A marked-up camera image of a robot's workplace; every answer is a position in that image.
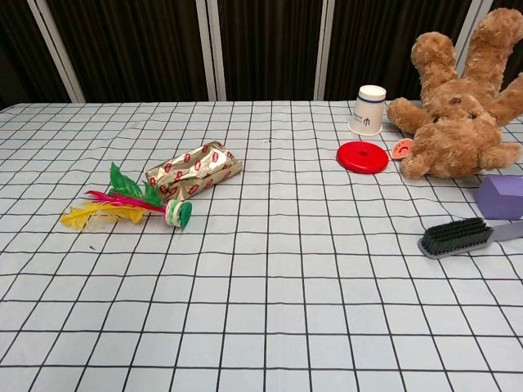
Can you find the feather shuttlecock with green base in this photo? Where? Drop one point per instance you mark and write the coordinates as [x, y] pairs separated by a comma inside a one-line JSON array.
[[175, 212]]

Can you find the gold foil snack packet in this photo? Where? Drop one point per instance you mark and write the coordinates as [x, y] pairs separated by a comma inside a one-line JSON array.
[[192, 168]]

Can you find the checkered white tablecloth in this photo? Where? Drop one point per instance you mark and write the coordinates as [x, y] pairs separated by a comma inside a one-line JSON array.
[[261, 286]]

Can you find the red plastic disc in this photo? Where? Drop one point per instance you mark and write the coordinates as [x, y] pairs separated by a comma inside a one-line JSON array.
[[362, 157]]

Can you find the white paper cup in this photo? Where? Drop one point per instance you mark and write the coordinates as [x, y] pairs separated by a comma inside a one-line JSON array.
[[367, 110]]

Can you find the folding screen partition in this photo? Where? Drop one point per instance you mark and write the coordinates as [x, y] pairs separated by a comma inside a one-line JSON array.
[[261, 45]]

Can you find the grey brush with black bristles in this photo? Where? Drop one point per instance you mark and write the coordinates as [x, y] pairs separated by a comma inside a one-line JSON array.
[[457, 237]]

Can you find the brown teddy bear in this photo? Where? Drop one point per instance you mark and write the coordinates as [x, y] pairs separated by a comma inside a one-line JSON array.
[[453, 118]]

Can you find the purple foam block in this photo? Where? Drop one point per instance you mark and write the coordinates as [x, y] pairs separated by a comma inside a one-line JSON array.
[[500, 197]]

